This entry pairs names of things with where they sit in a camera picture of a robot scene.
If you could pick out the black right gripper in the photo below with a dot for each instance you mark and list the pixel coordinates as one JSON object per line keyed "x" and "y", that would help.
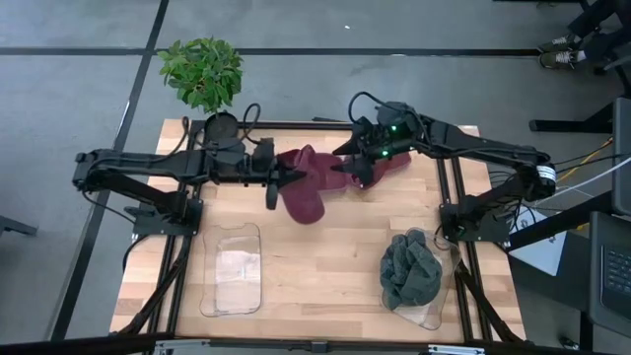
{"x": 399, "y": 143}

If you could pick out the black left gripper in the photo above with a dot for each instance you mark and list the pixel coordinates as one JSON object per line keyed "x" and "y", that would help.
{"x": 256, "y": 178}

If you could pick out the clear plastic bin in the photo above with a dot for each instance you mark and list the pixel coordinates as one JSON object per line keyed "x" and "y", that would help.
{"x": 434, "y": 318}
{"x": 231, "y": 296}

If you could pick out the dark green cloth pile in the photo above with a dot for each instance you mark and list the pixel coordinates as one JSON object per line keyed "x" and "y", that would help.
{"x": 409, "y": 256}
{"x": 404, "y": 298}

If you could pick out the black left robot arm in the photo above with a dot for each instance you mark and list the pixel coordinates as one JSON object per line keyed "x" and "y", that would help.
{"x": 148, "y": 160}

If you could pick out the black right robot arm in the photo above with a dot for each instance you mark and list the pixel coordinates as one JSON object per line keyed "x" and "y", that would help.
{"x": 483, "y": 148}

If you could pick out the potted green plant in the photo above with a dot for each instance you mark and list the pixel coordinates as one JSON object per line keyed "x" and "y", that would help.
{"x": 202, "y": 74}

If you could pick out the black stand base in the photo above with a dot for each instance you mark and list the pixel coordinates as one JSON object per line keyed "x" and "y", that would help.
{"x": 557, "y": 126}

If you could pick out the white box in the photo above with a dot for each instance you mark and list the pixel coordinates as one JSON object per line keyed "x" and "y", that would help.
{"x": 542, "y": 251}

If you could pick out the black desk leg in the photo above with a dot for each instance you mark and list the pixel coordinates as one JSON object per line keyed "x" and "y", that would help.
{"x": 567, "y": 222}

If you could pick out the person's shoe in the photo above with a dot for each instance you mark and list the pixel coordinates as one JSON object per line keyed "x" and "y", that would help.
{"x": 559, "y": 43}
{"x": 562, "y": 59}

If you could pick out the black stand foot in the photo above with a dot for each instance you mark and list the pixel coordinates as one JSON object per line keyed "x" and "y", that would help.
{"x": 15, "y": 226}

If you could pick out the dark gray monitor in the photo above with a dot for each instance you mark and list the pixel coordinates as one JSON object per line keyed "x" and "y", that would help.
{"x": 623, "y": 158}

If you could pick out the black crossbar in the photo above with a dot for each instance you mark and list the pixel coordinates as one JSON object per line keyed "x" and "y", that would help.
{"x": 49, "y": 347}

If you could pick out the dark gray laptop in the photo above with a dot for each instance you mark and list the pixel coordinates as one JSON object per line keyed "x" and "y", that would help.
{"x": 616, "y": 271}

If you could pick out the person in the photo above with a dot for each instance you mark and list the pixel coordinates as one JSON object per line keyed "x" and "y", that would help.
{"x": 601, "y": 15}

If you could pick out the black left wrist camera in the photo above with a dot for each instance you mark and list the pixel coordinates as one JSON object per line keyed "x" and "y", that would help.
{"x": 263, "y": 154}

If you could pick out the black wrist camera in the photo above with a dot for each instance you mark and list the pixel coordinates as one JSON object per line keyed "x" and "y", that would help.
{"x": 397, "y": 112}
{"x": 263, "y": 154}

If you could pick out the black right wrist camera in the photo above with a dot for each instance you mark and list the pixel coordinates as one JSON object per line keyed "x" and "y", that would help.
{"x": 397, "y": 112}

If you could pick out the black aluminium table frame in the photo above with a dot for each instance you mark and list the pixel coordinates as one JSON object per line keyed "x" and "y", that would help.
{"x": 296, "y": 125}

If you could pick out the silver metal bracket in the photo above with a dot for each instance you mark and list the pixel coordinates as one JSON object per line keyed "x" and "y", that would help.
{"x": 456, "y": 350}
{"x": 182, "y": 345}

